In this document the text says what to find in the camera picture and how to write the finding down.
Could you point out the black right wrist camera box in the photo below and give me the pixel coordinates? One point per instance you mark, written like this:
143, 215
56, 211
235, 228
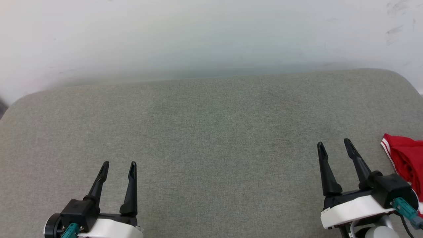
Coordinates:
393, 188

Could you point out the teal camera connector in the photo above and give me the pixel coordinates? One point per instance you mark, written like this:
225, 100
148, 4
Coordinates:
71, 231
404, 210

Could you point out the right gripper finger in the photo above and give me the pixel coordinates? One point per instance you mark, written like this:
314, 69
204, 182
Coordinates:
358, 163
328, 175

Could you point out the teal right camera connector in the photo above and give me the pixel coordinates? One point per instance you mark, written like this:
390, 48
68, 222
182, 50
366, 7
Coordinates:
404, 210

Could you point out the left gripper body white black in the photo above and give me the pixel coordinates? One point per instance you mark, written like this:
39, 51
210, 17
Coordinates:
115, 228

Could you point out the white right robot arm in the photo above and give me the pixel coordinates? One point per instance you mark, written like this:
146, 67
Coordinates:
380, 233

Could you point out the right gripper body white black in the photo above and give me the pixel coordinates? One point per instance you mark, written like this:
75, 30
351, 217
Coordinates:
350, 208

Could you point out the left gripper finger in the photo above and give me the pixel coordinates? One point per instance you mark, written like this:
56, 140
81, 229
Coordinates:
131, 191
98, 183

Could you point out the teal left camera connector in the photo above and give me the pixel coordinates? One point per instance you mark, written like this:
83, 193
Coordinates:
71, 231

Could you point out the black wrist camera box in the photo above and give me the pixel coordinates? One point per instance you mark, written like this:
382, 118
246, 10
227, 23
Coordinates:
77, 211
393, 188

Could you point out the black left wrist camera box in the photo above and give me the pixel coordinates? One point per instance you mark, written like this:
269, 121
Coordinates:
77, 211

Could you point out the red and white jersey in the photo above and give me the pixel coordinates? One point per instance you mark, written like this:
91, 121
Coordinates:
409, 155

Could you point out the grey fabric sofa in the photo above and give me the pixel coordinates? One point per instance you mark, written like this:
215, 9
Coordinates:
211, 148

